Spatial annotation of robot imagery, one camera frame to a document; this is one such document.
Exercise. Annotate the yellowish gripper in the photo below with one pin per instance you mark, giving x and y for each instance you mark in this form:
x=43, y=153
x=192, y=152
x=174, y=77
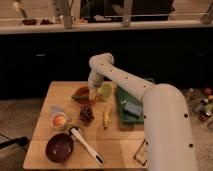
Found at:
x=92, y=94

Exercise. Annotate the green pepper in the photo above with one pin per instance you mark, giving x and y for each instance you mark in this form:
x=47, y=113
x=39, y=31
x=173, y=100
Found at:
x=79, y=98

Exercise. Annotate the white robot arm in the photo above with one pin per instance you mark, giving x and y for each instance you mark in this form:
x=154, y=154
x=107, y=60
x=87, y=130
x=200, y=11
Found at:
x=168, y=133

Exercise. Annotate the red orange bowl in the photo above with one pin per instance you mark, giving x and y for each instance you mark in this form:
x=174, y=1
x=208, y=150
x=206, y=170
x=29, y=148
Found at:
x=84, y=91

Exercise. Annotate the dark maroon bowl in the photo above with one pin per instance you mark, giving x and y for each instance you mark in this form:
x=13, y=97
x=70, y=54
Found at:
x=59, y=148

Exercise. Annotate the light green cup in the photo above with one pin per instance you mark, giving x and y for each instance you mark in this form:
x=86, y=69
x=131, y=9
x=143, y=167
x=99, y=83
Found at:
x=105, y=91

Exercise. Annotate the bunch of purple grapes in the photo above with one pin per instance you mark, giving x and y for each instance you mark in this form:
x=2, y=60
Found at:
x=86, y=115

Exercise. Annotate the yellow banana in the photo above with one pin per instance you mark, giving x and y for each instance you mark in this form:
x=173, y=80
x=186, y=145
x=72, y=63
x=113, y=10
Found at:
x=106, y=116

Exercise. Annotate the green plastic tray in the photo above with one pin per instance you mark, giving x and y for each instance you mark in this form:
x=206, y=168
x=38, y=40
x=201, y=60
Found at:
x=127, y=117

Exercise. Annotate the wooden folding table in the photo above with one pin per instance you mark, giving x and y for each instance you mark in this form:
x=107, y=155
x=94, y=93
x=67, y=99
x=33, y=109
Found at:
x=117, y=144

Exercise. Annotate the grey sponge block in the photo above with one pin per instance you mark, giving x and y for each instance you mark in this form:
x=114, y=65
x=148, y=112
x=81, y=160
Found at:
x=133, y=109

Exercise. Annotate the dark rectangular card box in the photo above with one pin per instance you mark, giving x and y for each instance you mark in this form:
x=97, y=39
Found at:
x=141, y=154

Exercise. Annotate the black stand on floor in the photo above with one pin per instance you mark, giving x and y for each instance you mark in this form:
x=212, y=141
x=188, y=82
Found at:
x=21, y=142

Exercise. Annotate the items on floor right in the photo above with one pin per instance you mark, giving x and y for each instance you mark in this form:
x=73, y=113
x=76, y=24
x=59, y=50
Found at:
x=201, y=104

